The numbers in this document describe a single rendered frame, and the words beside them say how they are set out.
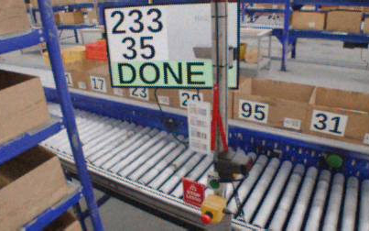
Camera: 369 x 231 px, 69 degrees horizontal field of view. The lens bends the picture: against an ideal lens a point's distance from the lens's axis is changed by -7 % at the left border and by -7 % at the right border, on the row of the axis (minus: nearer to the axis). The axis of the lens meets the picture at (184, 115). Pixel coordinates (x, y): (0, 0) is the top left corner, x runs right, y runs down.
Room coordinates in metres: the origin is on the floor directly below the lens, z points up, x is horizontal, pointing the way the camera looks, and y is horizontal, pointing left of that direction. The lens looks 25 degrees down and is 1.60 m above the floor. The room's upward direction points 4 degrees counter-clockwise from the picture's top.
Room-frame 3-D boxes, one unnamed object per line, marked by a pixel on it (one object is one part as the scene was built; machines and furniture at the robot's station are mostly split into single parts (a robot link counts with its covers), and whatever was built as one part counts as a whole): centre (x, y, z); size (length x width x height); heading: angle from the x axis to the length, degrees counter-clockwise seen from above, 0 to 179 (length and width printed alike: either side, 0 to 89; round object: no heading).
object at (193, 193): (0.86, -0.04, 0.85); 0.16 x 0.01 x 0.13; 57
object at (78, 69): (2.31, 0.81, 0.97); 0.39 x 0.29 x 0.17; 58
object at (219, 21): (0.84, -0.12, 1.11); 0.12 x 0.05 x 0.88; 57
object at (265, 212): (0.99, -0.39, 0.72); 0.52 x 0.05 x 0.05; 147
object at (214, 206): (0.77, -0.12, 0.84); 0.15 x 0.09 x 0.07; 57
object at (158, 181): (1.28, 0.05, 0.73); 0.52 x 0.05 x 0.05; 147
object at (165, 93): (1.88, 0.15, 0.97); 0.39 x 0.29 x 0.17; 57
